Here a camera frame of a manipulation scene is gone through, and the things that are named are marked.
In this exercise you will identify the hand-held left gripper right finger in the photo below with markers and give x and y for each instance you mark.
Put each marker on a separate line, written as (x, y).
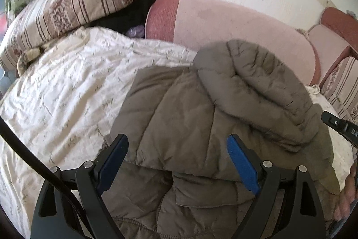
(243, 163)

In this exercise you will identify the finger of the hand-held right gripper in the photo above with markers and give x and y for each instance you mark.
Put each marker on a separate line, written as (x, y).
(342, 127)

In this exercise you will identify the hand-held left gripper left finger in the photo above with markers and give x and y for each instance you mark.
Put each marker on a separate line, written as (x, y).
(112, 163)

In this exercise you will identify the olive quilted hooded jacket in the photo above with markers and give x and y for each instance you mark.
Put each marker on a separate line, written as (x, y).
(195, 115)

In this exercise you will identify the person's right hand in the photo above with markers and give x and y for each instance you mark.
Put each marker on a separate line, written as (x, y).
(348, 194)

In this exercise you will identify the large striped floral cushion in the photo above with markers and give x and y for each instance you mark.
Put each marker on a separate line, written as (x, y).
(344, 82)

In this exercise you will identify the white floral bed sheet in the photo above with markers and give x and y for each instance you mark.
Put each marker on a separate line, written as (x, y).
(70, 87)

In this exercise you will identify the pink sofa backrest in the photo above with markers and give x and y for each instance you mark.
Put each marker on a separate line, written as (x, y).
(330, 37)

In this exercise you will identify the small cream cloth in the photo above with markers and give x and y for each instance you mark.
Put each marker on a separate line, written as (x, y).
(302, 32)

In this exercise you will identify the small grey cloth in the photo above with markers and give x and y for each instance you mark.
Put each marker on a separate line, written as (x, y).
(351, 13)

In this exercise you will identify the small purple item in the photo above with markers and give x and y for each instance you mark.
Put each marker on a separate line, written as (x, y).
(135, 31)

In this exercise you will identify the small patterned cloth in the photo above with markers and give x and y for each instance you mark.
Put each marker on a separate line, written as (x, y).
(28, 55)

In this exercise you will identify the pink bolster cushion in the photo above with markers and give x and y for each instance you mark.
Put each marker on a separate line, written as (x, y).
(223, 23)

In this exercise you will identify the black cloth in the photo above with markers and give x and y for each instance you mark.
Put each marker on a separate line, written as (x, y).
(134, 9)

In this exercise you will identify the striped floral pillow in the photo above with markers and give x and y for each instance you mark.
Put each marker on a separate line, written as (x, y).
(70, 3)

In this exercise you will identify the stained glass door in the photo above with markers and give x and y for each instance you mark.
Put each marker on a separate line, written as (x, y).
(5, 15)

